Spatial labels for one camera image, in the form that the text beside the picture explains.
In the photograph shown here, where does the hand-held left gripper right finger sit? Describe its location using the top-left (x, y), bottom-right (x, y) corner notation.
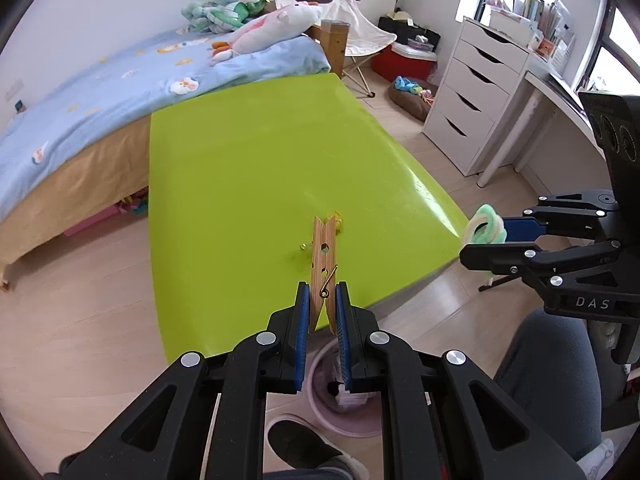
top-left (335, 281), bottom-right (586, 480)

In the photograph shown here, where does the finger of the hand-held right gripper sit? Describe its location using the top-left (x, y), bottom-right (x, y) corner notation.
top-left (500, 189), bottom-right (622, 242)
top-left (459, 240), bottom-right (624, 285)

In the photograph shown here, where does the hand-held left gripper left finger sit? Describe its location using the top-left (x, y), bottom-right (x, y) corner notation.
top-left (60, 281), bottom-right (312, 480)

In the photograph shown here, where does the green white cloth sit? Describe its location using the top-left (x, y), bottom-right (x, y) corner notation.
top-left (462, 203), bottom-right (508, 247)

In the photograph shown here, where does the wooden clothespin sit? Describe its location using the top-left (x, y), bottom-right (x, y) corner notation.
top-left (310, 215), bottom-right (342, 335)

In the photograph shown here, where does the pink trash bin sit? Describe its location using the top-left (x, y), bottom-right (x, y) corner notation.
top-left (306, 342), bottom-right (386, 438)

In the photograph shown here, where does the person's right hand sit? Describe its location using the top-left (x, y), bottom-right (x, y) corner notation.
top-left (589, 316), bottom-right (628, 357)

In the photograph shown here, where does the black slipper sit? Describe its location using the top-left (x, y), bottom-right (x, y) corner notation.
top-left (265, 419), bottom-right (371, 480)

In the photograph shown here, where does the person's grey trouser leg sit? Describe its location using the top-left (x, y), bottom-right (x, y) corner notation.
top-left (492, 307), bottom-right (608, 461)

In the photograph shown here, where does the white drawer cabinet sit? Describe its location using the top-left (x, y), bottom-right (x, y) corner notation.
top-left (421, 16), bottom-right (531, 177)

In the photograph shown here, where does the white desk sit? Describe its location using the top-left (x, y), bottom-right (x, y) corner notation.
top-left (477, 52), bottom-right (608, 188)

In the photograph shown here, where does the brown pet bed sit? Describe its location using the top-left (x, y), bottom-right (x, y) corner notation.
top-left (388, 80), bottom-right (440, 122)

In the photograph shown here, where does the white printed cloth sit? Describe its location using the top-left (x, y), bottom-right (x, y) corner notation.
top-left (575, 437), bottom-right (618, 480)

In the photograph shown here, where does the red storage box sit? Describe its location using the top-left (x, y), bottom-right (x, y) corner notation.
top-left (371, 42), bottom-right (438, 86)

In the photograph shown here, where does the row of books and papers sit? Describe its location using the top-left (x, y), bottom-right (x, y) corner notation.
top-left (482, 0), bottom-right (576, 76)

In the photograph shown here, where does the black bag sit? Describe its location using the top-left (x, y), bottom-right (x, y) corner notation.
top-left (377, 15), bottom-right (442, 53)

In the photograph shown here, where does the pink box under bed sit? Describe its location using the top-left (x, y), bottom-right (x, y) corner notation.
top-left (65, 205), bottom-right (123, 238)

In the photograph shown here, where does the white folding chair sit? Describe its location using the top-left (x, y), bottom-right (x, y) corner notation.
top-left (275, 0), bottom-right (398, 98)

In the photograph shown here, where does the wooden bed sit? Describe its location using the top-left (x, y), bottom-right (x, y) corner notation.
top-left (0, 19), bottom-right (351, 291)

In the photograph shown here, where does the white pink plush toy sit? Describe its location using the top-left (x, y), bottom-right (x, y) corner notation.
top-left (211, 0), bottom-right (323, 63)

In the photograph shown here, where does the green striped plush toy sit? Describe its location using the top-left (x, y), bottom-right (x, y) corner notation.
top-left (207, 2), bottom-right (266, 35)

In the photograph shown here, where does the light green plush toy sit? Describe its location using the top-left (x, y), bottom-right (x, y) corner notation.
top-left (181, 0), bottom-right (251, 31)

